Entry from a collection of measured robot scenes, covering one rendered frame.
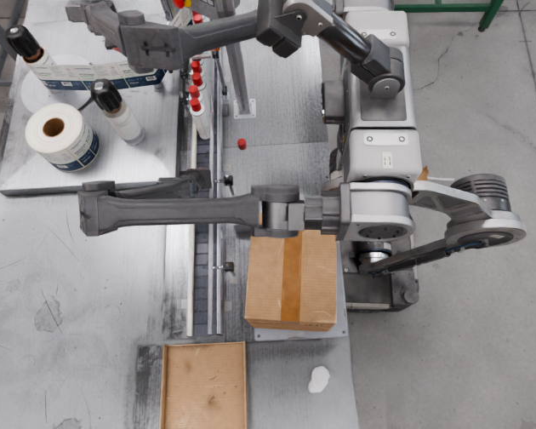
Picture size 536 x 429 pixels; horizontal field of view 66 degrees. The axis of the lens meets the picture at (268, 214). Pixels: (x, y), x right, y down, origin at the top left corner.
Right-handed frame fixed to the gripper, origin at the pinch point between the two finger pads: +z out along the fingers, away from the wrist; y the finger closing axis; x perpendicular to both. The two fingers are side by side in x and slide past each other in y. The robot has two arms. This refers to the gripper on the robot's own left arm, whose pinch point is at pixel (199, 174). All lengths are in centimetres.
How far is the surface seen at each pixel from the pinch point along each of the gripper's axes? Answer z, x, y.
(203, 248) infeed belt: -12.2, 23.4, -0.8
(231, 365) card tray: -33, 55, -10
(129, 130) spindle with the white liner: 8.5, -15.1, 25.0
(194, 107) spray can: 0.2, -22.4, -0.6
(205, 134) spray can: 11.5, -12.1, -1.6
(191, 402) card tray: -39, 63, 3
